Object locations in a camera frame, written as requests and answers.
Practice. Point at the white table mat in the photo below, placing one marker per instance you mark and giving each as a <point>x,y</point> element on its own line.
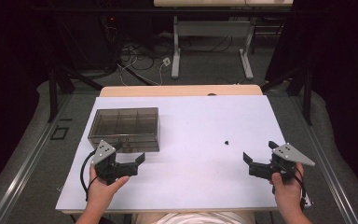
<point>199,124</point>

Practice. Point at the white desk with metal legs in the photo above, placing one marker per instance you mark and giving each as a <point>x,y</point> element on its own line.
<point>211,28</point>

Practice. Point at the white plug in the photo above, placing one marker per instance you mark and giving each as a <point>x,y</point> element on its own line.
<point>166,61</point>

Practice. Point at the person's left hand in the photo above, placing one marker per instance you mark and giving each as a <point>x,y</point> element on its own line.
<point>101,191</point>

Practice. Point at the black metal stand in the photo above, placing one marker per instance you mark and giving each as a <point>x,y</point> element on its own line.
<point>53,93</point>
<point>307,99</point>

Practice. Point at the brown transparent drawer box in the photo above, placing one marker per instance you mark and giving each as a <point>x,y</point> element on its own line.
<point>124,123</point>

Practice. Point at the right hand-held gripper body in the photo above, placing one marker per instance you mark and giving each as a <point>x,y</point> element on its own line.
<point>272,170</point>

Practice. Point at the person's right hand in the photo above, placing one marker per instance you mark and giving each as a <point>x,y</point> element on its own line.
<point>287,194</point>

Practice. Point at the black equipment with red light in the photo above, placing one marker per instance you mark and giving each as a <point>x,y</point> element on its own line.
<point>110,19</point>

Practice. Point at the dark curtain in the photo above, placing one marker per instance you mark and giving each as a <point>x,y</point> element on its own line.
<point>348,77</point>
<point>6,77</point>

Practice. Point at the aluminium rail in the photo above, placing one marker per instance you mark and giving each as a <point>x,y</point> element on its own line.
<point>28,165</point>
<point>326,174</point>

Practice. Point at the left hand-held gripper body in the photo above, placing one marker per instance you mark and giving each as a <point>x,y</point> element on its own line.
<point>105,169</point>

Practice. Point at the person's white clothing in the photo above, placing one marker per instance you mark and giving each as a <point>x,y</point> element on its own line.
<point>199,218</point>

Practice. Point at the small black object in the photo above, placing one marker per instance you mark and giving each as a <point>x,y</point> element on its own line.
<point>226,142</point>

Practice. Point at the dark metal rack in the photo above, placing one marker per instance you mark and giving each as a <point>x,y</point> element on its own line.
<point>267,29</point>

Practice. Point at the transparent brown drawer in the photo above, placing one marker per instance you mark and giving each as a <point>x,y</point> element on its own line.
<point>147,149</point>

